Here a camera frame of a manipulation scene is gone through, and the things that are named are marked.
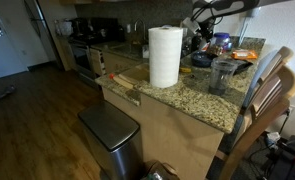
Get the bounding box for wooden cutting board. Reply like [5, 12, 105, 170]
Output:
[118, 62, 151, 86]

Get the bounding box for wooden chair grey backrest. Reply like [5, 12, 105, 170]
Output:
[241, 46, 295, 118]

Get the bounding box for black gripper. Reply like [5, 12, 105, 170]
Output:
[195, 19, 219, 50]

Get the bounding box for clear bag of nuts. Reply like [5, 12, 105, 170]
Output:
[206, 44, 224, 58]

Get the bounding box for clear jar blue lid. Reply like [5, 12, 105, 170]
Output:
[213, 32, 234, 52]

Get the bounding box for white bottle purple cap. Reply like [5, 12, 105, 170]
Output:
[200, 37, 210, 52]

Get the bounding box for stainless steel refrigerator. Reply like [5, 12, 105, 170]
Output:
[21, 0, 66, 70]

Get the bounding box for white paper towel roll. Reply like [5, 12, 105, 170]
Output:
[148, 26, 184, 89]

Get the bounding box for beige sink cabinet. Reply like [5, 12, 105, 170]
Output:
[88, 46, 145, 78]

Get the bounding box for white countertop container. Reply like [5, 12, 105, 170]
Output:
[54, 19, 74, 37]

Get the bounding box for orange snack package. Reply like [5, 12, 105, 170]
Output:
[231, 49, 259, 62]

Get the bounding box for large wooden chair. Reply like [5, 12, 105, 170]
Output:
[216, 64, 295, 180]

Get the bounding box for clear plastic blender cup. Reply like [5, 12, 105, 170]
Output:
[208, 59, 239, 97]

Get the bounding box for black stove oven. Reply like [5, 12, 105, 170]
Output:
[68, 18, 121, 84]

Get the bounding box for black plastic tray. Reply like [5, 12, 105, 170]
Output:
[227, 59, 254, 76]

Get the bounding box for metal sink faucet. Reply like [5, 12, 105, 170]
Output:
[133, 19, 148, 44]

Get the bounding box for white door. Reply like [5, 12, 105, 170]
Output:
[0, 0, 30, 82]

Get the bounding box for beige kitchen island cabinet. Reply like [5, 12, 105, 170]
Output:
[101, 86, 225, 180]

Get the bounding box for black countertop appliance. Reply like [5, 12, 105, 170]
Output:
[190, 34, 201, 53]

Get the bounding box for dark shoes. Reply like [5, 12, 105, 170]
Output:
[0, 84, 18, 101]

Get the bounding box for stainless steel trash can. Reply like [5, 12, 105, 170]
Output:
[77, 100, 145, 180]

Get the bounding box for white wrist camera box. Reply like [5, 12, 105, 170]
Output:
[181, 16, 202, 35]

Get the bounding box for dark blue bowl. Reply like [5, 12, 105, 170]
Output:
[190, 51, 219, 69]

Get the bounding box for black bag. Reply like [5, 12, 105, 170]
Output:
[269, 134, 295, 180]

